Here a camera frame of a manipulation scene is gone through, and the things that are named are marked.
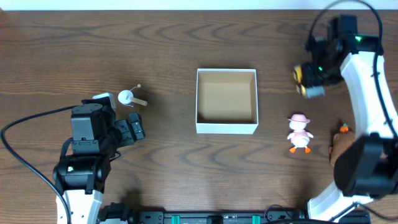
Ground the white drum toy wooden handle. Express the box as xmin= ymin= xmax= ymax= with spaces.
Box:
xmin=118 ymin=84 xmax=147 ymax=107

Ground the brown plush toy orange top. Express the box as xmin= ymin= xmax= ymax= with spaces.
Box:
xmin=328 ymin=123 xmax=356 ymax=167

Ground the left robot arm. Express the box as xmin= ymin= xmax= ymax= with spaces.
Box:
xmin=53 ymin=97 xmax=145 ymax=223

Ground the white cardboard box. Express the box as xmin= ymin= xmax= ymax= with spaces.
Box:
xmin=195 ymin=68 xmax=259 ymax=134

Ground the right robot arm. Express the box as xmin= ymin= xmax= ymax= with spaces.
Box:
xmin=294 ymin=15 xmax=397 ymax=222

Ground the pink duck toy with hat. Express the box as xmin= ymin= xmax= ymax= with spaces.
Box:
xmin=287 ymin=114 xmax=314 ymax=153

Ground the black cable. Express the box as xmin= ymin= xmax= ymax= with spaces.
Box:
xmin=306 ymin=0 xmax=398 ymax=139
xmin=0 ymin=105 xmax=77 ymax=224

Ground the right black cable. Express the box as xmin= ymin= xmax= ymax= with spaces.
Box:
xmin=306 ymin=0 xmax=398 ymax=139

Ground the left black cable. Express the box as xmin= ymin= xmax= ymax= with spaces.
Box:
xmin=0 ymin=105 xmax=77 ymax=224

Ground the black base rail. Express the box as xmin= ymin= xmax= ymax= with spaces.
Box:
xmin=99 ymin=202 xmax=371 ymax=224

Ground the yellow grey toy truck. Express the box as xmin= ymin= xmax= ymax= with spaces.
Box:
xmin=293 ymin=63 xmax=325 ymax=98

